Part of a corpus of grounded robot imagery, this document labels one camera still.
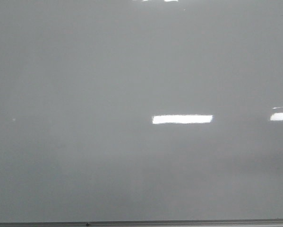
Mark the white glossy whiteboard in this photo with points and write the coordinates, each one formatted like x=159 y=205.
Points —
x=114 y=110

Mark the grey aluminium whiteboard frame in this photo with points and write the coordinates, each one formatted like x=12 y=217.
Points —
x=278 y=222

